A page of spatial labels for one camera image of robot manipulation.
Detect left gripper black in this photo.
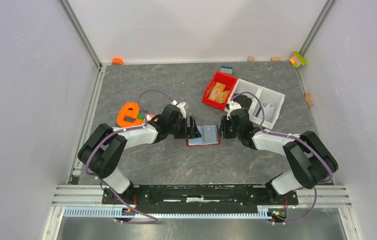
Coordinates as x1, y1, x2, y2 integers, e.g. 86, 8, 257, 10
167, 115, 202, 139

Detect red leather card holder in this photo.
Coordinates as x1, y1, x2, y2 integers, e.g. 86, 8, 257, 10
186, 125, 221, 147

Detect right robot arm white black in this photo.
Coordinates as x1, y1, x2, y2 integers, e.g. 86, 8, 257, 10
218, 108, 339, 204

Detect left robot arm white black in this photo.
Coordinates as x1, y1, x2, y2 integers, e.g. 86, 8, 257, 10
77, 102, 202, 204

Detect black cards in white bin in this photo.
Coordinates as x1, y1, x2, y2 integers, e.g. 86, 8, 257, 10
234, 94, 253, 112

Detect silver cards in white bin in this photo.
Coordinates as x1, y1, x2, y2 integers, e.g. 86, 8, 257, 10
262, 103, 279, 124

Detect red plastic bin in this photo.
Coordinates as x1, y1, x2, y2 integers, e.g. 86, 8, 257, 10
202, 71, 238, 111

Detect white divided plastic bin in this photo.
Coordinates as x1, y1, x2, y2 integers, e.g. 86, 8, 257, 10
229, 78, 286, 130

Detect green toy brick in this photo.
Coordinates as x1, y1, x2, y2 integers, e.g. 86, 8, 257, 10
137, 112, 144, 120

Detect blue white small block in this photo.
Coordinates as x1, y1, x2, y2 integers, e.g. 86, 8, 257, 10
220, 66, 233, 75

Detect wooden piece right edge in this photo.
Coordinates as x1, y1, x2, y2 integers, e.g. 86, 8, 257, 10
304, 92, 314, 108

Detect colourful toy brick stack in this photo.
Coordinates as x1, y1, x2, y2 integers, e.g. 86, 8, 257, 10
289, 51, 308, 69

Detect small orange cap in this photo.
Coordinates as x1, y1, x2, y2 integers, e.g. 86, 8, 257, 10
111, 57, 124, 65

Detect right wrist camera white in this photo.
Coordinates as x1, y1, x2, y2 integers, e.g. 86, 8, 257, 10
225, 100, 242, 120

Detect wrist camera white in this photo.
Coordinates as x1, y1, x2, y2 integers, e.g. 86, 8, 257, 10
171, 100, 188, 119
225, 100, 242, 120

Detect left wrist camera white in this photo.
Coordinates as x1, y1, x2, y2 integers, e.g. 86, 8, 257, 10
171, 100, 188, 119

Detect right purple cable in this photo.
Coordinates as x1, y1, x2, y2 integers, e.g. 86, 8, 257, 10
229, 91, 334, 226

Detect purple cable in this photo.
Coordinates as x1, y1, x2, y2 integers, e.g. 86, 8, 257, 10
84, 89, 176, 225
229, 91, 334, 226

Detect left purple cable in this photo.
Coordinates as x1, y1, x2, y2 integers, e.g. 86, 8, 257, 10
84, 89, 176, 225

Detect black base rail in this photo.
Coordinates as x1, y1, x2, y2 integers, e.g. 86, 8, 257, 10
119, 184, 299, 206

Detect grey slotted cable duct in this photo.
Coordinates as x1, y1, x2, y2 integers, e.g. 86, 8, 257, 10
63, 205, 271, 220

